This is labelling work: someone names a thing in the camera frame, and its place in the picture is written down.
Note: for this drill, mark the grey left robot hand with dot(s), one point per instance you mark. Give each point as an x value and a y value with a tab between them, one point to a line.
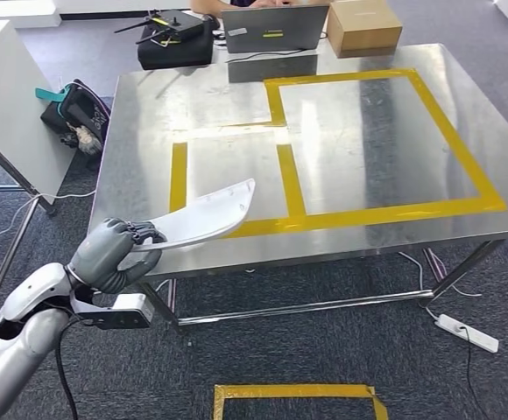
101	255

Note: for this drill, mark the white curved plastic part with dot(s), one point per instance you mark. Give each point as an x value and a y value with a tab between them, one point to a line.
201	217

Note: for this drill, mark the stainless steel workbench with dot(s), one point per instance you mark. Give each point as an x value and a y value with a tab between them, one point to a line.
149	145

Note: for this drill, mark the small yellow tape rectangle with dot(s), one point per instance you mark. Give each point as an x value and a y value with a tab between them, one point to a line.
178	174

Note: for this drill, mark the black backpack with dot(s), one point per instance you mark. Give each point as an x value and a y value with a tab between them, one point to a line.
79	113

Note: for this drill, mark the white desk with metal legs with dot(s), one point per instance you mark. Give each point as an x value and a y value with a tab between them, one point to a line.
8	104

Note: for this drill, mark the black carrying case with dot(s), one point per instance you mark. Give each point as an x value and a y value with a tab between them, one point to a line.
175	55

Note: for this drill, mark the black router with antennas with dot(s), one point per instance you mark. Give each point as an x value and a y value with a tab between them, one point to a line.
179	26

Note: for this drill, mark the yellow floor tape square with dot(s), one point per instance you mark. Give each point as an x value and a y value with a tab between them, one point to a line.
293	391

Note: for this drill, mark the grey laptop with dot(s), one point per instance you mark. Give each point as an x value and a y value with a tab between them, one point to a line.
276	32

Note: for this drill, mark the brown cardboard box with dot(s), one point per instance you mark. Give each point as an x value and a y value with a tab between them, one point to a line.
363	29

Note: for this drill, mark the large yellow tape rectangle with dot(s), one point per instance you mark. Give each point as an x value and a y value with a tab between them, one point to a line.
457	145

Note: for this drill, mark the white power strip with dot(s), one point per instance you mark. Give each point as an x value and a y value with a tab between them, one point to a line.
468	335

